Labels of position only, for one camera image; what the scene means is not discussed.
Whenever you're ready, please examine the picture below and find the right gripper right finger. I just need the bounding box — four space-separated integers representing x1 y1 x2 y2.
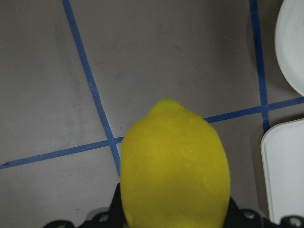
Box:
225 197 304 228

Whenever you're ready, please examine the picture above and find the cream rectangular tray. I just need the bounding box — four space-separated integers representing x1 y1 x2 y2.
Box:
261 119 304 223

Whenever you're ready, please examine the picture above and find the cream round plate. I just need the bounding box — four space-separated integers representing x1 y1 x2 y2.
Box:
275 0 304 95

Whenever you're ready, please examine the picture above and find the yellow lemon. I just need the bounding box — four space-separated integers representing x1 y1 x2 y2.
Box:
120 99 230 228

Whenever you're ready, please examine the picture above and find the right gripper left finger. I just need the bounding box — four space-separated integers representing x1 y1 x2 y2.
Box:
42 182 125 228

